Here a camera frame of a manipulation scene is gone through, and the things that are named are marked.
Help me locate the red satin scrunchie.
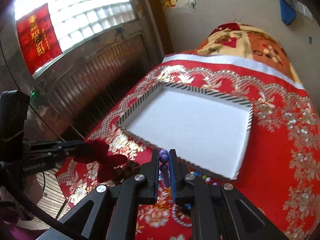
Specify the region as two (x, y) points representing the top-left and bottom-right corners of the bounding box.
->
(73, 139), (128, 183)

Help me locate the purple bead bracelet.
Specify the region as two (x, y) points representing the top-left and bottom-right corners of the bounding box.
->
(158, 148), (171, 188)

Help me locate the brown scrunchie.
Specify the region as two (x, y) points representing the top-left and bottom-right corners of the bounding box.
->
(113, 160), (140, 185)

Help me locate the white tray striped rim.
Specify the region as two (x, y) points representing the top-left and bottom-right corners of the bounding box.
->
(117, 82), (253, 180)

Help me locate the red floral bedspread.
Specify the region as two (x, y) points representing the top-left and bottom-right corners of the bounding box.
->
(54, 54), (320, 240)

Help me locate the red paper banner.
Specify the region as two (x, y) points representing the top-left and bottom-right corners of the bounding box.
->
(16, 3), (62, 75)

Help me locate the glass block window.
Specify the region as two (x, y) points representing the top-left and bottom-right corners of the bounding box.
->
(15, 0), (136, 51)

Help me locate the orange heart pattern blanket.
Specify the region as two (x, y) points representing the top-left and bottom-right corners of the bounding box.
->
(186, 22), (301, 84)

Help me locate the white wall hook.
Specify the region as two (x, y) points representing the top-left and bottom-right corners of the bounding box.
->
(189, 0), (196, 9)

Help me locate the blue cloth on wall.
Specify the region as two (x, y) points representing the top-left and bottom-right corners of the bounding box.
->
(267, 0), (297, 26)

